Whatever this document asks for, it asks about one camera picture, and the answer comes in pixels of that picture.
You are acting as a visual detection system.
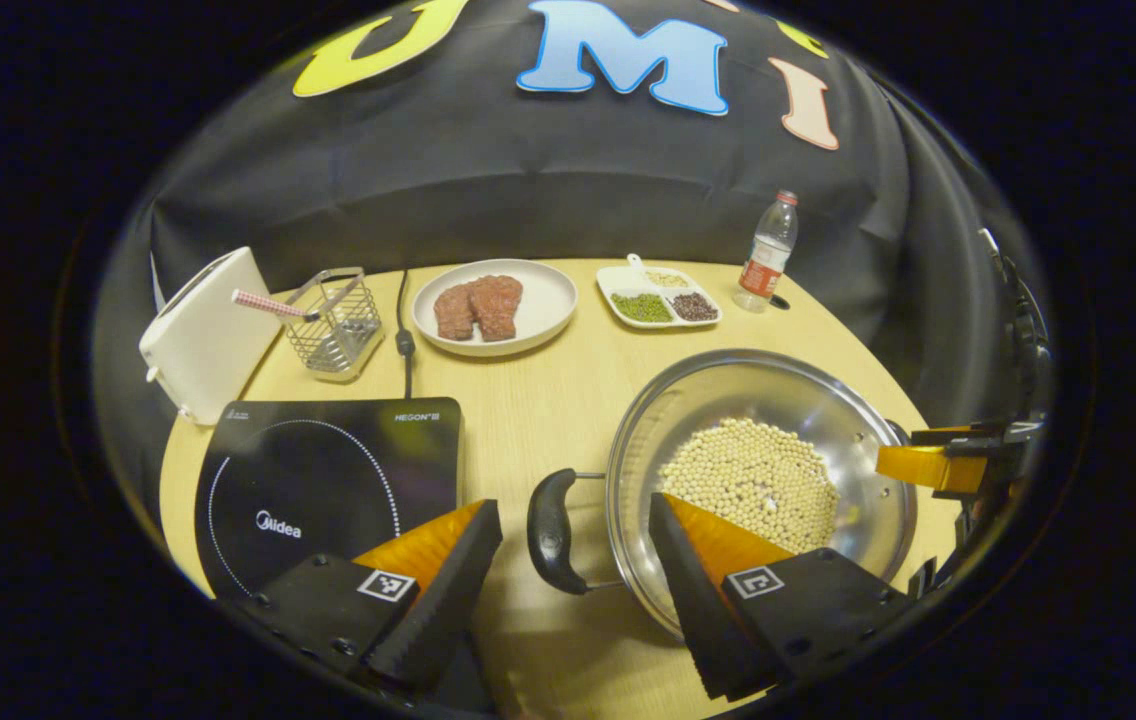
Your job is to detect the spoon with checked handle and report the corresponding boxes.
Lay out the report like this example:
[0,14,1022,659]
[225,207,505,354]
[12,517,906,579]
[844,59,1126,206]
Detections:
[230,288,322,324]

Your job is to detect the white divided dish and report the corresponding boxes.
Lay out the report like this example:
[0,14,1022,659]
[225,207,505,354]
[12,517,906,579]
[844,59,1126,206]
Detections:
[594,252,725,331]

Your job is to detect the red meat slice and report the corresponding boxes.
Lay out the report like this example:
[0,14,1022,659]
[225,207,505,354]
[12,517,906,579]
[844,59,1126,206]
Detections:
[432,283,478,343]
[468,274,526,344]

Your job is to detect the wire mesh basket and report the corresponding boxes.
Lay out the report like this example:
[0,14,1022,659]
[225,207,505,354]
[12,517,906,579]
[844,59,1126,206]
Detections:
[282,266,387,385]

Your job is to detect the stainless steel pot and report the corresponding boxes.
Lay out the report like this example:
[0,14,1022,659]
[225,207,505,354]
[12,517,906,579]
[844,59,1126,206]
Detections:
[526,347,920,642]

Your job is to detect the round white plate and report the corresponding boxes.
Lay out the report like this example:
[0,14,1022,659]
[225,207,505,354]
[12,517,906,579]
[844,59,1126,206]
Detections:
[411,258,580,359]

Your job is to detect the black power cable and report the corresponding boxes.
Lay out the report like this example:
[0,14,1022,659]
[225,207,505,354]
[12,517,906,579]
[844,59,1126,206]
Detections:
[394,267,418,400]

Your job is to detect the black backdrop cloth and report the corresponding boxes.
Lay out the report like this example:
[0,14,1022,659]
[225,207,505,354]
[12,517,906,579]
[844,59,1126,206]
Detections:
[93,0,1057,511]

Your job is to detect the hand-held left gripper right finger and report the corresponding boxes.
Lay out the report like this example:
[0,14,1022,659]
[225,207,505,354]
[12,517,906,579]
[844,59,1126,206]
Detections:
[648,492,917,701]

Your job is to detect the clear plastic water bottle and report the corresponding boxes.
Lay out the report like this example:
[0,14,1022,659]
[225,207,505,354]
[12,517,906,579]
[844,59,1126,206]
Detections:
[732,189,801,315]

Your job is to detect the pile of soybeans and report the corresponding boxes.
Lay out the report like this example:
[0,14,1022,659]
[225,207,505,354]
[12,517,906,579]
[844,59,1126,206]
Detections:
[657,416,842,557]

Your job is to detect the pile of green beans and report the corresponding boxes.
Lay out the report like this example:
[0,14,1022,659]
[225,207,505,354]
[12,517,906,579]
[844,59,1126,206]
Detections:
[611,292,675,324]

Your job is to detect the black induction cooktop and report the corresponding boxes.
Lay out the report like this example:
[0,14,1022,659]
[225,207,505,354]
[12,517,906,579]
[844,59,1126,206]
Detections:
[193,396,465,602]

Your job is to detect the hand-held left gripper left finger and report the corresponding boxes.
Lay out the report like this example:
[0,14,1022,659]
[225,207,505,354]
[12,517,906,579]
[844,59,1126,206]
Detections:
[246,498,505,697]

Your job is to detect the white toaster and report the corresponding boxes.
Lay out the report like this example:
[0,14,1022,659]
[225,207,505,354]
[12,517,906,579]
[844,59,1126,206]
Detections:
[137,246,285,427]

